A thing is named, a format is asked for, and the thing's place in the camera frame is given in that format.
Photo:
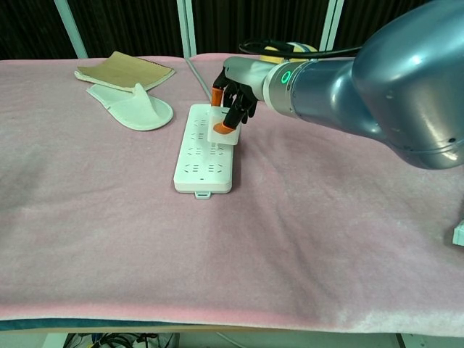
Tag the white plug adapter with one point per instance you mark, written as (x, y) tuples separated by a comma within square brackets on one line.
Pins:
[(232, 139)]

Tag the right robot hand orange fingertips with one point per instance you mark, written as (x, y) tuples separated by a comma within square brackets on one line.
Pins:
[(243, 74)]

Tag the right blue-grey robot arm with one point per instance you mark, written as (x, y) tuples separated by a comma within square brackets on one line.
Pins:
[(398, 72)]

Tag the black curtain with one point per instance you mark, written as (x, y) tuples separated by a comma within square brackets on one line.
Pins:
[(127, 25)]

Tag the yellow plush toy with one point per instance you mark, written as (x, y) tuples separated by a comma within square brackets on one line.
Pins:
[(301, 47)]

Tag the white slipper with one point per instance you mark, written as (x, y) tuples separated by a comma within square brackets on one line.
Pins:
[(141, 116)]

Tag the white power strip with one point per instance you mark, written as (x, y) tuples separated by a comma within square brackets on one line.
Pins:
[(195, 174)]

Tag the snack bag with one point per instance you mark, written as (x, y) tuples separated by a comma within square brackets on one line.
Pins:
[(459, 235)]

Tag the light metal frame post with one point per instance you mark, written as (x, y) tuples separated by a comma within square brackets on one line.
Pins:
[(70, 25), (187, 25), (331, 25)]

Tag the brown spiral notebook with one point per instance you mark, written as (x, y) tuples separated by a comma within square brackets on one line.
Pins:
[(123, 70)]

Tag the pink blanket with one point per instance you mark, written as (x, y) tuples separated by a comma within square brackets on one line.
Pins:
[(108, 235)]

